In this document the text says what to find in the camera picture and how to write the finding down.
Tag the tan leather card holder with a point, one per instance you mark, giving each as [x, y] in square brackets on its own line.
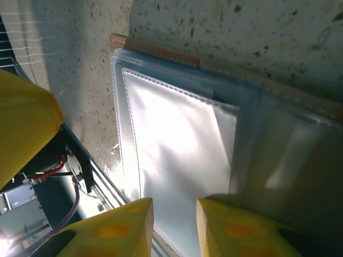
[174, 139]

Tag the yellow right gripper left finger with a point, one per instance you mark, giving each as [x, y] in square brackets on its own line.
[112, 233]

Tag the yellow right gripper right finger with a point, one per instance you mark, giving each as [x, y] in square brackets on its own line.
[235, 233]

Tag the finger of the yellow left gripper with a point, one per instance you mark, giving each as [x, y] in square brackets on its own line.
[24, 120]

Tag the aluminium table rail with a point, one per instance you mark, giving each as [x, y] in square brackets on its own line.
[110, 190]

